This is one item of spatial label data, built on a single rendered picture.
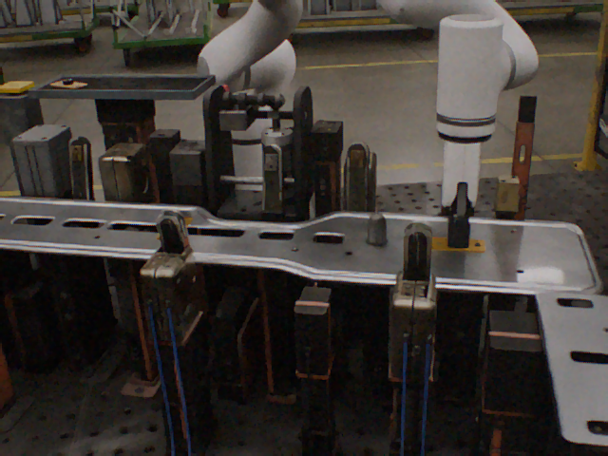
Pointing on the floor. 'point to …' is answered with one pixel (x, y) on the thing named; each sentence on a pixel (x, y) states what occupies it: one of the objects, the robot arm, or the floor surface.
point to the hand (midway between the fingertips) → (458, 228)
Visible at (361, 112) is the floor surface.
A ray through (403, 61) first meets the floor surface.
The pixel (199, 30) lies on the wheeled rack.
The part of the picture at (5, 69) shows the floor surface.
